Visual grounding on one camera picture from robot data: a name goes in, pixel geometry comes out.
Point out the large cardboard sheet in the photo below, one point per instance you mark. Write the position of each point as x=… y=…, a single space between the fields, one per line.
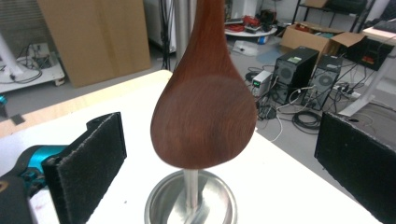
x=96 y=40

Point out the grey tape patch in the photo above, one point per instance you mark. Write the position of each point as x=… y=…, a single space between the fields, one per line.
x=17 y=119

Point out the brown wooden spoon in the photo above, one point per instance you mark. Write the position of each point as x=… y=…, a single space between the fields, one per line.
x=205 y=118

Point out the black computer tower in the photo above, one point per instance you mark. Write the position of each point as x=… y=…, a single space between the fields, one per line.
x=294 y=74
x=323 y=84

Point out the white desk leg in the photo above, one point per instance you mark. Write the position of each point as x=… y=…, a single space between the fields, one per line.
x=370 y=90

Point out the open cardboard box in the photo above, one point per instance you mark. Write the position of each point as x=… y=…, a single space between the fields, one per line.
x=311 y=39

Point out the small white device green display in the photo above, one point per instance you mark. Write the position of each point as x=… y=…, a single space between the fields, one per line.
x=261 y=82

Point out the white wheeled platform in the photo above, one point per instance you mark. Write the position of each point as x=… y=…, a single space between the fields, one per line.
x=31 y=74

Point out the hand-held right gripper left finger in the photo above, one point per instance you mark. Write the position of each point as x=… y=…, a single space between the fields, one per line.
x=90 y=165

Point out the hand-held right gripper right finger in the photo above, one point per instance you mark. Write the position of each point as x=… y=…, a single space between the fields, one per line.
x=358 y=165

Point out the round white table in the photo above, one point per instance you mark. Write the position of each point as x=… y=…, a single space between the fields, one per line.
x=249 y=32

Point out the metal stand with round base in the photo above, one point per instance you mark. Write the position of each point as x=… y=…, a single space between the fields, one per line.
x=191 y=193

